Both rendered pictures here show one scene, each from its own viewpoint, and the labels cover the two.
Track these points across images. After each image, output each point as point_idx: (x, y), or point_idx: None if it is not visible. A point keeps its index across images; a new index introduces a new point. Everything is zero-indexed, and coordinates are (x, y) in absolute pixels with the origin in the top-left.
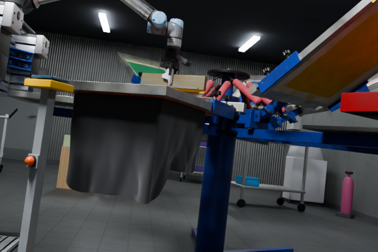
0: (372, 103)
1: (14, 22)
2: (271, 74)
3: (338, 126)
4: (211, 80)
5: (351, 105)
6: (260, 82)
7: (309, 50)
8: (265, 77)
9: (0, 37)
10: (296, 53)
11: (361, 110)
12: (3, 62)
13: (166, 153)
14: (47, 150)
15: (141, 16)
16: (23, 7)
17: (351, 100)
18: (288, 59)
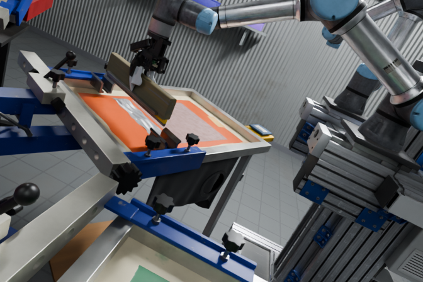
0: (36, 10)
1: (301, 108)
2: None
3: (17, 34)
4: None
5: (31, 14)
6: (21, 10)
7: None
8: (25, 0)
9: (300, 121)
10: None
11: (33, 17)
12: (294, 137)
13: None
14: (235, 168)
15: (230, 27)
16: (398, 113)
17: (31, 9)
18: None
